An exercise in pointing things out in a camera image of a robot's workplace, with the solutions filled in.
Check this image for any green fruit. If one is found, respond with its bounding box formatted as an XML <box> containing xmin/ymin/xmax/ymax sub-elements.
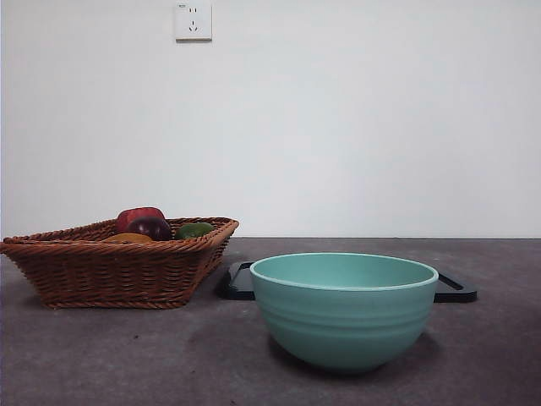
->
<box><xmin>172</xmin><ymin>221</ymin><xmax>216</xmax><ymax>240</ymax></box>

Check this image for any teal ribbed bowl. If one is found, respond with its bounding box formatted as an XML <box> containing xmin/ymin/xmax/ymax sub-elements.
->
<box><xmin>249</xmin><ymin>252</ymin><xmax>439</xmax><ymax>376</ymax></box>

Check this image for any brown wicker basket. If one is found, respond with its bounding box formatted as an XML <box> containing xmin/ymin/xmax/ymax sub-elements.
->
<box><xmin>0</xmin><ymin>216</ymin><xmax>240</xmax><ymax>310</ymax></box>

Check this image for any dark purple round fruit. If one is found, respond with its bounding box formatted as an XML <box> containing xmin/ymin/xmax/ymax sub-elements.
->
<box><xmin>125</xmin><ymin>216</ymin><xmax>172</xmax><ymax>242</ymax></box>

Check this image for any white wall socket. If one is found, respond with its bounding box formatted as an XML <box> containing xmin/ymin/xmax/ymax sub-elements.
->
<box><xmin>175</xmin><ymin>0</ymin><xmax>213</xmax><ymax>42</ymax></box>

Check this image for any black rectangular tray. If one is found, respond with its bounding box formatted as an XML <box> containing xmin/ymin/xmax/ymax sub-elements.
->
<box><xmin>217</xmin><ymin>261</ymin><xmax>478</xmax><ymax>304</ymax></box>

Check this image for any red apple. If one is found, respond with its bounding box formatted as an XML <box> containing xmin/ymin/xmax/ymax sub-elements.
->
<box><xmin>116</xmin><ymin>206</ymin><xmax>167</xmax><ymax>236</ymax></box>

